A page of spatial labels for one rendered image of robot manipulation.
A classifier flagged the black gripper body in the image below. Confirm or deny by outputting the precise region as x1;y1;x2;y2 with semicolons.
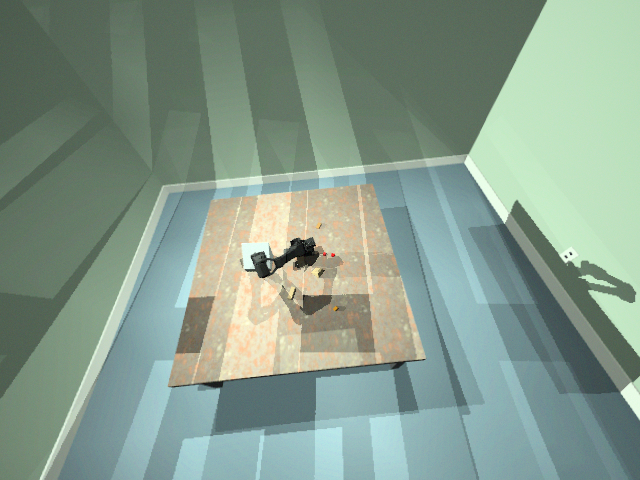
283;247;315;256

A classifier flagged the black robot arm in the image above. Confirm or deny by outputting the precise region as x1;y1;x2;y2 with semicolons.
250;237;316;278

